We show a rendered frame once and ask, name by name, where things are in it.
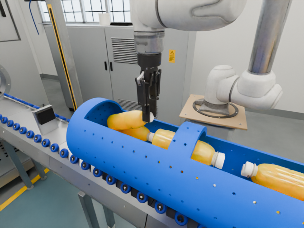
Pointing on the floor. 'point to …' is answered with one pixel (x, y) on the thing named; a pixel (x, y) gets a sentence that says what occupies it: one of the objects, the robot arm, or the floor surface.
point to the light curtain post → (64, 50)
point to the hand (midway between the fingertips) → (149, 110)
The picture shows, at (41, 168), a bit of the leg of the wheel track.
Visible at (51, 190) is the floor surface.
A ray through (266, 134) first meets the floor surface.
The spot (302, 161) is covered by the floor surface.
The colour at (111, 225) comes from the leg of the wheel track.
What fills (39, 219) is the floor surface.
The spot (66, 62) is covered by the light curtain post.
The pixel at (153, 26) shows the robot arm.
